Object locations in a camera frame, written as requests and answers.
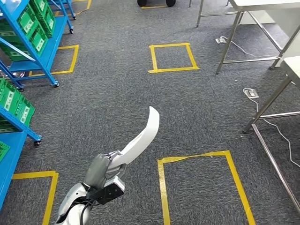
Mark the white wheeled cart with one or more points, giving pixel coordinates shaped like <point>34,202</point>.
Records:
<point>142,2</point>

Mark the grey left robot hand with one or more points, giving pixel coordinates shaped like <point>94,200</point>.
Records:
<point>97,170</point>

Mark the steel workbench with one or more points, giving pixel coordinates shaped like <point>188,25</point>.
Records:
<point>292,66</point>

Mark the green plastic crate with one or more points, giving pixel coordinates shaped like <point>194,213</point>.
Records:
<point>13,52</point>
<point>26,23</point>
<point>49,21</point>
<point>8,96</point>
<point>2,150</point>
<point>38,6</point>
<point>38,42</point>
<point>24,111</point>
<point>7,125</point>
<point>7,31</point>

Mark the floor power socket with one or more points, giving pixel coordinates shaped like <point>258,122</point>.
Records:
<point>221,40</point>
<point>251,93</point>

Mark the steel table with white panel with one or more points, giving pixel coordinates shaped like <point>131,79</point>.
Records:
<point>258,3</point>

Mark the blue metal shelf cart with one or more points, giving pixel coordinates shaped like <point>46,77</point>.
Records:
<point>47,52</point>
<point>61,6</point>

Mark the white curved plastic part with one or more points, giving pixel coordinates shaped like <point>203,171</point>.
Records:
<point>140,139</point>

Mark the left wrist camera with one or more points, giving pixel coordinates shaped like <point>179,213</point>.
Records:
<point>110,191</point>

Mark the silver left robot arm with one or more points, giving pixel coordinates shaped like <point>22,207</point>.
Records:
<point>70,198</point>

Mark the yellow floor tape square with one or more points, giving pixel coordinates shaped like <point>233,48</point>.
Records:
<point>50,198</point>

